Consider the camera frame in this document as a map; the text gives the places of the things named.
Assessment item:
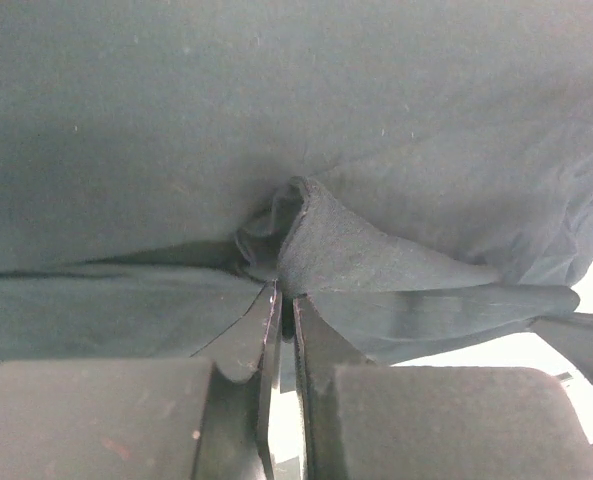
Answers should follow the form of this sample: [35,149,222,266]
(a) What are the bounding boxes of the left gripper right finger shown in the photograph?
[293,297,593,479]

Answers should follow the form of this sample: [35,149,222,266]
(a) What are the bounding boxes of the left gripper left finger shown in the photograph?
[0,283,282,479]

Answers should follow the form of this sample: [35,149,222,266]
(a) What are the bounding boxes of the black t shirt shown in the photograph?
[0,1,593,363]

